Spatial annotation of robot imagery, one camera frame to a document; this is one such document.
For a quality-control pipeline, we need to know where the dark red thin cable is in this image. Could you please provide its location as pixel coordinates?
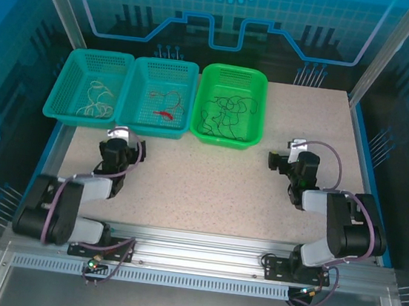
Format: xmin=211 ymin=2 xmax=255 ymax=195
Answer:
xmin=146 ymin=88 xmax=188 ymax=119

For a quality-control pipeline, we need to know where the teal plastic basket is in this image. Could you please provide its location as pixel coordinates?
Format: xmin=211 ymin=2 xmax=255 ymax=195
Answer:
xmin=41 ymin=43 xmax=136 ymax=133
xmin=113 ymin=53 xmax=201 ymax=143

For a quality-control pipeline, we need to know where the green plastic basket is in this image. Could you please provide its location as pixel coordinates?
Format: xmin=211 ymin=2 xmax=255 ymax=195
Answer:
xmin=187 ymin=60 xmax=272 ymax=153

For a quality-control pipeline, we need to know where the small controller board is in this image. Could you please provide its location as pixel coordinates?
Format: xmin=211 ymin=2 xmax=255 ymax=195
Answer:
xmin=85 ymin=253 xmax=110 ymax=276
xmin=296 ymin=283 xmax=322 ymax=301

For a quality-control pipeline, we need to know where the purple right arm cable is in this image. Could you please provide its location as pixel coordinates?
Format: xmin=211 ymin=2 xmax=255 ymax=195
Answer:
xmin=287 ymin=139 xmax=392 ymax=274

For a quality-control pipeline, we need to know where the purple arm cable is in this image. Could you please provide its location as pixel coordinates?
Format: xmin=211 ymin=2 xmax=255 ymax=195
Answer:
xmin=39 ymin=125 xmax=146 ymax=256
xmin=287 ymin=139 xmax=392 ymax=274

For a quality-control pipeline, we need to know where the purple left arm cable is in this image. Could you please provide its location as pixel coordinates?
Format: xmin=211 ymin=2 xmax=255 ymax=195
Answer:
xmin=39 ymin=125 xmax=146 ymax=256

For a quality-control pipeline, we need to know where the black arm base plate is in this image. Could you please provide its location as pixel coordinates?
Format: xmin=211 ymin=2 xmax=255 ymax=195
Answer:
xmin=67 ymin=229 xmax=138 ymax=265
xmin=259 ymin=253 xmax=333 ymax=288

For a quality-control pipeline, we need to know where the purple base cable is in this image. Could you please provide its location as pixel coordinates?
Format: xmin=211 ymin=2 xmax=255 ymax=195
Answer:
xmin=79 ymin=233 xmax=139 ymax=291
xmin=286 ymin=260 xmax=342 ymax=306

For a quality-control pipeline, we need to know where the aluminium mounting rail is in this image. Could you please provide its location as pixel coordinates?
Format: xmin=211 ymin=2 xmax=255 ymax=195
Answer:
xmin=1 ymin=208 xmax=400 ymax=301

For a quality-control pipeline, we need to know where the slotted grey cable duct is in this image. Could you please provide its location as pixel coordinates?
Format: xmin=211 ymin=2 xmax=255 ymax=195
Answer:
xmin=10 ymin=251 xmax=293 ymax=302

